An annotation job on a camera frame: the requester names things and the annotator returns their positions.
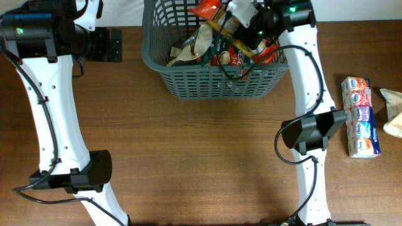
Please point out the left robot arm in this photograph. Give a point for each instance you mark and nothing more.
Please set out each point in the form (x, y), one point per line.
(43, 40)

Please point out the grey plastic lattice basket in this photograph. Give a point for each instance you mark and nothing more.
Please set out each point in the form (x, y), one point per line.
(169, 23)

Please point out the green Nescafe coffee bag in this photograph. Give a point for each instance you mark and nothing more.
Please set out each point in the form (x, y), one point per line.
(223, 52)

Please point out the beige brown snack pouch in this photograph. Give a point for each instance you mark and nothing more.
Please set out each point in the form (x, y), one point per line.
(188, 52)

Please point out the orange biscuit roll pack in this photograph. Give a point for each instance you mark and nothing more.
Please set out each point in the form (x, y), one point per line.
(219, 19)

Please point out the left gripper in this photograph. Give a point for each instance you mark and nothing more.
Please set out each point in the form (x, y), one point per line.
(114, 45)

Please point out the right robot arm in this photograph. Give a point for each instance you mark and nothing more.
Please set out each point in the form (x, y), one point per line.
(317, 119)

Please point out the multicolour tissue packet bundle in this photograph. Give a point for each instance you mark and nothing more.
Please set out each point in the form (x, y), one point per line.
(363, 141)

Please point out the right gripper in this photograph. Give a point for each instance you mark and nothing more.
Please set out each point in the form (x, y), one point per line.
(251, 36)

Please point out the cream bag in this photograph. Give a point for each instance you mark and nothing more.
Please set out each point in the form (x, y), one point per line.
(393, 106)

